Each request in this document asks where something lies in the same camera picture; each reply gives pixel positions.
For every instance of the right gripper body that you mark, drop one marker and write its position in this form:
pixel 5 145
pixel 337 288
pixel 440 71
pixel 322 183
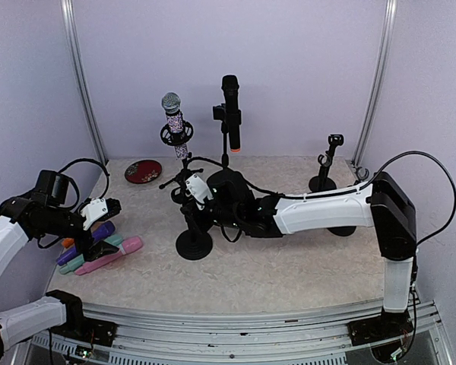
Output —
pixel 204 224

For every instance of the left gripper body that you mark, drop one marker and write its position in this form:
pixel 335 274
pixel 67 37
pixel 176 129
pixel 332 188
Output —
pixel 83 242

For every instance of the teal microphone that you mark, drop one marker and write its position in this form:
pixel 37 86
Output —
pixel 78 261

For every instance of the purple microphone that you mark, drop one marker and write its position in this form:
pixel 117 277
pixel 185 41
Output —
pixel 103 231

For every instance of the pink microphone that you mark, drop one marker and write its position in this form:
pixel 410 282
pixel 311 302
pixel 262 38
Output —
pixel 127 247

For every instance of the silver rhinestone microphone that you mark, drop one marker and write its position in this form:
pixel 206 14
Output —
pixel 173 133

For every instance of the black tall microphone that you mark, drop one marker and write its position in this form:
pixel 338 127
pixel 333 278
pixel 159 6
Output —
pixel 230 88

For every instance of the orange microphone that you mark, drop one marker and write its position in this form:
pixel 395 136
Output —
pixel 67 242

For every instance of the black round-base stand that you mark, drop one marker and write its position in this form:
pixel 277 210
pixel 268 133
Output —
pixel 334 141

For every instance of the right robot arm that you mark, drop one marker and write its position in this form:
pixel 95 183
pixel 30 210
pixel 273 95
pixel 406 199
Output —
pixel 228 200

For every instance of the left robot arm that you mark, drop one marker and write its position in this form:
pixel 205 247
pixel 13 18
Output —
pixel 33 215

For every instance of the dark red floral plate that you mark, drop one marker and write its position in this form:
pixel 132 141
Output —
pixel 143 171

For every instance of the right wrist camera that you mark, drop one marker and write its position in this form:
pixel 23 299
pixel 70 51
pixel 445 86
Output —
pixel 199 190

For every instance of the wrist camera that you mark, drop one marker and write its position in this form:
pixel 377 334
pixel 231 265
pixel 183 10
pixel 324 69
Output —
pixel 199 190
pixel 99 209

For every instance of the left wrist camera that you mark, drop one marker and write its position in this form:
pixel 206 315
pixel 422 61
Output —
pixel 99 209

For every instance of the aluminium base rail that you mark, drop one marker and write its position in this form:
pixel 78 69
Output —
pixel 316 336

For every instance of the right metal frame post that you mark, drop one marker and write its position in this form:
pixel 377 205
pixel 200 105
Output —
pixel 377 82

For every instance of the metal frame post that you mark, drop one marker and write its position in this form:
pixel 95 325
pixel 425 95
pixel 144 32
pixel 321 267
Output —
pixel 67 7
pixel 377 82

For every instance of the left metal frame post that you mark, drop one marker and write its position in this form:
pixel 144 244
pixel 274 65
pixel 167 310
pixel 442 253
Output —
pixel 67 7

